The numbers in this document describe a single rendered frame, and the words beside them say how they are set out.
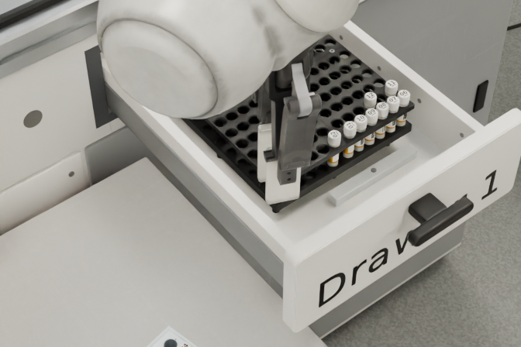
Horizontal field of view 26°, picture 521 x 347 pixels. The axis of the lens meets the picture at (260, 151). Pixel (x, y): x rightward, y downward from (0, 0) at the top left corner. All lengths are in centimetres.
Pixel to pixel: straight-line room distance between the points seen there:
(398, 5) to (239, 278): 48
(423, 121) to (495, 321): 95
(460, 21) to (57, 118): 65
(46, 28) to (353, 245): 36
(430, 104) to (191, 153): 25
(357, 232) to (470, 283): 114
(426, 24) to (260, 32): 96
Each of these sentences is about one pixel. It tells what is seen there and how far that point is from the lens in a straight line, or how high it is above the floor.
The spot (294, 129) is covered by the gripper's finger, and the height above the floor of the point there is 106.
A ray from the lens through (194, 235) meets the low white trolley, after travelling 120.
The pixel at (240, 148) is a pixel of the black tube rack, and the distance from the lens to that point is 109.
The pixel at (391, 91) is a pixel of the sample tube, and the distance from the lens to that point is 114.
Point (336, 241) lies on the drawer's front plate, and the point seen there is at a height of 92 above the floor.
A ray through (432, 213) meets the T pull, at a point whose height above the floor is 91.
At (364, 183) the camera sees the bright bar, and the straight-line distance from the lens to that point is 113.
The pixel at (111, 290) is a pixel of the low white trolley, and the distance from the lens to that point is 116.
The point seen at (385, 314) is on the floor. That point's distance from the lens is 207.
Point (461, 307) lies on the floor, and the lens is 210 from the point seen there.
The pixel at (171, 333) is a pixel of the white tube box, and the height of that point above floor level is 80.
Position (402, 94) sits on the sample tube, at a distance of 113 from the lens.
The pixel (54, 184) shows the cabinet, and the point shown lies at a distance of 125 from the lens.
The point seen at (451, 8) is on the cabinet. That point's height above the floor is 70.
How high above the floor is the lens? 170
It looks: 47 degrees down
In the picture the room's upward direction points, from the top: straight up
